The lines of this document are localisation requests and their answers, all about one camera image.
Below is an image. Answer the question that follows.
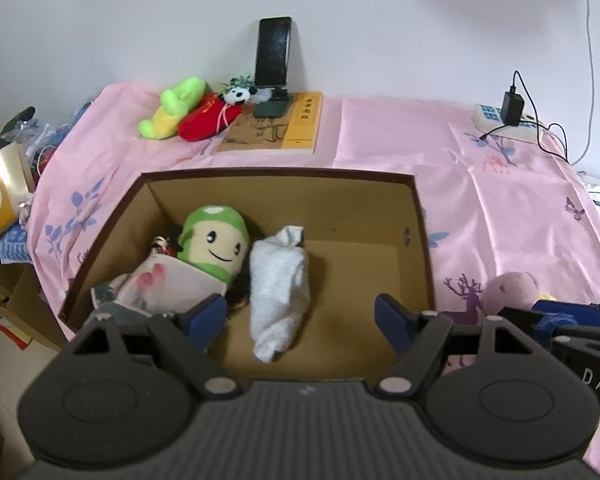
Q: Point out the white power strip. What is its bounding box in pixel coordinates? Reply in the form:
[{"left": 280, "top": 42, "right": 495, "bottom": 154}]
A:
[{"left": 472, "top": 102, "right": 546, "bottom": 144}]

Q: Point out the yellow brown book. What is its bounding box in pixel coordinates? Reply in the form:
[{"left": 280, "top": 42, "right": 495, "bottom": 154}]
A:
[{"left": 216, "top": 91, "right": 325, "bottom": 156}]

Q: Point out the yellow white paper bag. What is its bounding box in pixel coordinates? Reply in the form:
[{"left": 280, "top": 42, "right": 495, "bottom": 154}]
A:
[{"left": 0, "top": 127, "right": 36, "bottom": 244}]

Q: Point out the pile of plastic bags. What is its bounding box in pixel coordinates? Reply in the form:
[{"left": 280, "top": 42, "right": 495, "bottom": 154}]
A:
[{"left": 0, "top": 105, "right": 89, "bottom": 171}]

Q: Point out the pink printed bedsheet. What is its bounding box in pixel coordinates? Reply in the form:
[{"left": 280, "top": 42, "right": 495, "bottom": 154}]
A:
[{"left": 27, "top": 82, "right": 600, "bottom": 479}]

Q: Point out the black charger with cable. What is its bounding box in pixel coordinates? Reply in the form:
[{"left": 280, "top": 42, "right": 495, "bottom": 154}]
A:
[{"left": 479, "top": 71, "right": 574, "bottom": 164}]

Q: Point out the brown carton with red label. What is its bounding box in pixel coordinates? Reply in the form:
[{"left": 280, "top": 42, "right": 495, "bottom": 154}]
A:
[{"left": 0, "top": 240, "right": 69, "bottom": 352}]

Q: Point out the green yellow plush toy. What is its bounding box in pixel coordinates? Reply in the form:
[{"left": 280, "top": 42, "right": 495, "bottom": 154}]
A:
[{"left": 139, "top": 76, "right": 207, "bottom": 140}]

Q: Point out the white towel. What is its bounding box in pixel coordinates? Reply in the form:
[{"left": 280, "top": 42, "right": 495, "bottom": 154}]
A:
[{"left": 249, "top": 225, "right": 311, "bottom": 363}]

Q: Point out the dark green phone stand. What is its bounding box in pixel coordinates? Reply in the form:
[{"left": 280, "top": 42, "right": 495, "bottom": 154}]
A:
[{"left": 252, "top": 85, "right": 294, "bottom": 120}]

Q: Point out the blue patterned cloth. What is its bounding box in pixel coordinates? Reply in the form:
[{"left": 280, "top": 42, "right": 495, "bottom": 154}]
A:
[{"left": 0, "top": 227, "right": 34, "bottom": 266}]

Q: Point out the cream flower print pouch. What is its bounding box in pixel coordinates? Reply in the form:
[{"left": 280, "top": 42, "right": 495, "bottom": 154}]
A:
[{"left": 115, "top": 252, "right": 226, "bottom": 319}]

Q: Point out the panda plush toy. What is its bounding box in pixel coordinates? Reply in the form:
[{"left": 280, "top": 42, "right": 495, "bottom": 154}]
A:
[{"left": 217, "top": 76, "right": 274, "bottom": 107}]

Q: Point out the black charger plug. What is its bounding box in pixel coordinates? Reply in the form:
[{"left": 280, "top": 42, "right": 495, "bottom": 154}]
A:
[{"left": 501, "top": 71, "right": 526, "bottom": 127}]

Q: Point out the red plush pouch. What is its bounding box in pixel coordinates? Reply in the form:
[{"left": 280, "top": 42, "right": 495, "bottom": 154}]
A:
[{"left": 177, "top": 92, "right": 244, "bottom": 142}]

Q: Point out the red white patterned cloth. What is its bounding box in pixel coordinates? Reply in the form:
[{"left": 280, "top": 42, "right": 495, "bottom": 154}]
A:
[{"left": 152, "top": 236, "right": 184, "bottom": 259}]

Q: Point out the pink plush toy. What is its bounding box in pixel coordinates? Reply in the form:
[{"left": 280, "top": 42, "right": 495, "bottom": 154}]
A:
[{"left": 482, "top": 271, "right": 557, "bottom": 319}]

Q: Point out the green mushroom plush toy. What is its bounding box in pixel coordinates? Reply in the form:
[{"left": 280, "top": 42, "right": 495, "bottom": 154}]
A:
[{"left": 176, "top": 204, "right": 252, "bottom": 284}]

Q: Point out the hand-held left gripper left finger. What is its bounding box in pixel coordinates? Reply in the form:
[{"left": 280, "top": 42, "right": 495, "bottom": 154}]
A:
[{"left": 74, "top": 292, "right": 243, "bottom": 401}]

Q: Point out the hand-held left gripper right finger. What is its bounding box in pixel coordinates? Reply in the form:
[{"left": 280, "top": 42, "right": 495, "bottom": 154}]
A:
[{"left": 374, "top": 294, "right": 530, "bottom": 396}]

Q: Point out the black smartphone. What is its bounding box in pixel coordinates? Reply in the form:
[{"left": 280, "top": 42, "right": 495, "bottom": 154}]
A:
[{"left": 254, "top": 16, "right": 294, "bottom": 89}]

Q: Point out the grey cloth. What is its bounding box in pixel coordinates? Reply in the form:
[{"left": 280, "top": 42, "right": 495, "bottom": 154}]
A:
[{"left": 97, "top": 302, "right": 156, "bottom": 328}]

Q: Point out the brown cardboard box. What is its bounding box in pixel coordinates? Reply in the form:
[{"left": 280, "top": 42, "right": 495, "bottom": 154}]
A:
[{"left": 59, "top": 169, "right": 437, "bottom": 382}]

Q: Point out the white cable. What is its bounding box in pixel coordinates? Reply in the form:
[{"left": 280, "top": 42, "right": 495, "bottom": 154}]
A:
[{"left": 570, "top": 0, "right": 595, "bottom": 167}]

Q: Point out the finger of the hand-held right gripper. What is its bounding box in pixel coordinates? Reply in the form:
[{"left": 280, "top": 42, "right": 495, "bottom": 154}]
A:
[{"left": 497, "top": 300, "right": 600, "bottom": 343}]

